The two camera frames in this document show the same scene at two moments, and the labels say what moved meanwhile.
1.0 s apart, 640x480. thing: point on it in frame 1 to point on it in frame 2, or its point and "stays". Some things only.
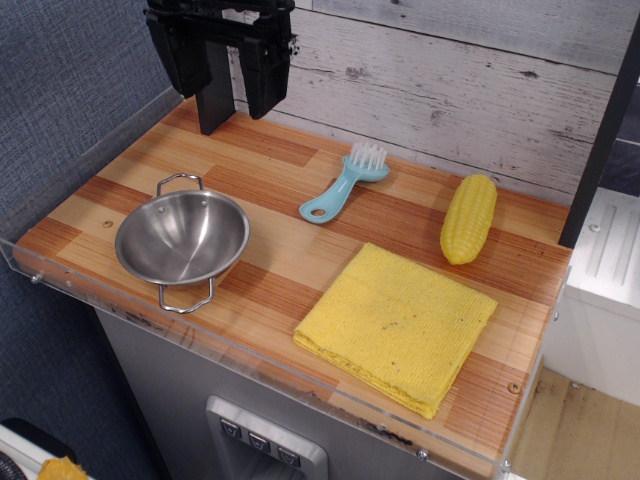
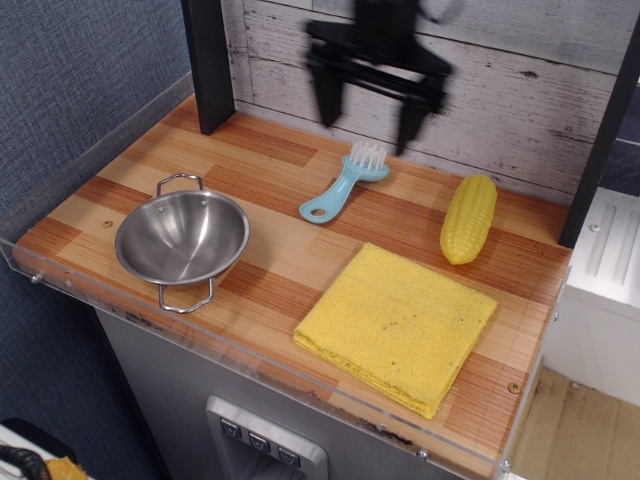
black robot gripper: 182,28 to 381,53
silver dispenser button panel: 248,446 stays
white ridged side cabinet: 595,340 stays
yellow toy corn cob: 468,218 stays
